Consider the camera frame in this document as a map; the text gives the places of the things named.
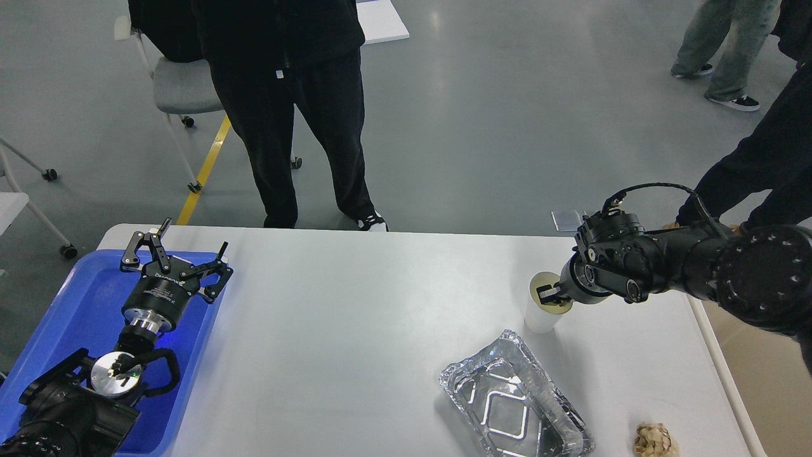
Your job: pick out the beige plastic bin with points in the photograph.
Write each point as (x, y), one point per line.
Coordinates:
(771, 377)

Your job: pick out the aluminium foil tray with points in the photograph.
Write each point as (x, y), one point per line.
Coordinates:
(512, 404)

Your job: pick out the white side table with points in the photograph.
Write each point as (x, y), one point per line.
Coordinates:
(14, 201)

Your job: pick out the blue plastic tray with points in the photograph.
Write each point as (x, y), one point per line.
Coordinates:
(86, 314)

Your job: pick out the person in black trousers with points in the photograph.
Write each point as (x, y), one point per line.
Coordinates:
(270, 59)

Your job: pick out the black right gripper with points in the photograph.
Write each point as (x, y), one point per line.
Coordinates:
(572, 286)

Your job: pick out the person in grey jeans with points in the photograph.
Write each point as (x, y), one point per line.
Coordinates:
(722, 40)

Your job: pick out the white paper cup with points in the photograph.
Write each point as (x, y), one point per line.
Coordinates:
(542, 320)

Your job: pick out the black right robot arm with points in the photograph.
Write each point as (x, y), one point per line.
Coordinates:
(762, 278)

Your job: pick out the white board on floor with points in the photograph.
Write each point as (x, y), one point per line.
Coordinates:
(381, 22)

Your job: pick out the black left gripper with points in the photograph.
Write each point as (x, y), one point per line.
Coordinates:
(166, 286)

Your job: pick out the grey office chair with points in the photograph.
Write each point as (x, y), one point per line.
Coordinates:
(180, 89)

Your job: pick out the crumpled brown paper ball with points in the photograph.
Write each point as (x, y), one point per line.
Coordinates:
(654, 439)

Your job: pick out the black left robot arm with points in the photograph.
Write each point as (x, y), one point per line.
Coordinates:
(109, 370)

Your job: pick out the clear floor plate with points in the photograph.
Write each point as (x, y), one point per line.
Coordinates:
(567, 220)

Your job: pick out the person with tan boots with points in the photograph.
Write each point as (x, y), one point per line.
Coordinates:
(777, 155)

